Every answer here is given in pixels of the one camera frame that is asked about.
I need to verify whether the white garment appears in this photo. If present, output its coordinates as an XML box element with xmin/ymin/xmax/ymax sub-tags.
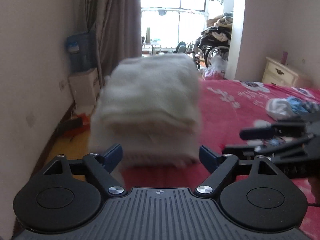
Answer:
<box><xmin>265</xmin><ymin>98</ymin><xmax>296</xmax><ymax>120</ymax></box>

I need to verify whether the wheelchair with piled clothes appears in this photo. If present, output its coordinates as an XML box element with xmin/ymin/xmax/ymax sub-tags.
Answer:
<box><xmin>174</xmin><ymin>12</ymin><xmax>233</xmax><ymax>69</ymax></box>

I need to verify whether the white small cabinet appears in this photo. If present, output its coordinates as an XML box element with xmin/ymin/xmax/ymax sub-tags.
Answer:
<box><xmin>68</xmin><ymin>68</ymin><xmax>100</xmax><ymax>115</ymax></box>

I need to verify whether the cream fluffy blanket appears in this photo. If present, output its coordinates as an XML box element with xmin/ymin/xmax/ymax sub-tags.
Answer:
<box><xmin>88</xmin><ymin>53</ymin><xmax>201</xmax><ymax>179</ymax></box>

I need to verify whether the cream wooden nightstand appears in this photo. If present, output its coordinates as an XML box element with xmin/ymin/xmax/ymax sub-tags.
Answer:
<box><xmin>261</xmin><ymin>57</ymin><xmax>312</xmax><ymax>88</ymax></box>

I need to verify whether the plaid shirt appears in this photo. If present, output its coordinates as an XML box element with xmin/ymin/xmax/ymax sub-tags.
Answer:
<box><xmin>302</xmin><ymin>101</ymin><xmax>320</xmax><ymax>113</ymax></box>

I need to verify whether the brown curtain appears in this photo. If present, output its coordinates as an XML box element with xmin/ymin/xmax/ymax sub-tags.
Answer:
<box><xmin>84</xmin><ymin>0</ymin><xmax>142</xmax><ymax>85</ymax></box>

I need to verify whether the blue water jug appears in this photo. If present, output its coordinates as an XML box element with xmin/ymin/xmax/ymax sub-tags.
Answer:
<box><xmin>66</xmin><ymin>32</ymin><xmax>97</xmax><ymax>74</ymax></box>

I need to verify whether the light blue garment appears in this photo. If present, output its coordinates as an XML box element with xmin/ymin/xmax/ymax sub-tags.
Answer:
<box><xmin>286</xmin><ymin>96</ymin><xmax>309</xmax><ymax>114</ymax></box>

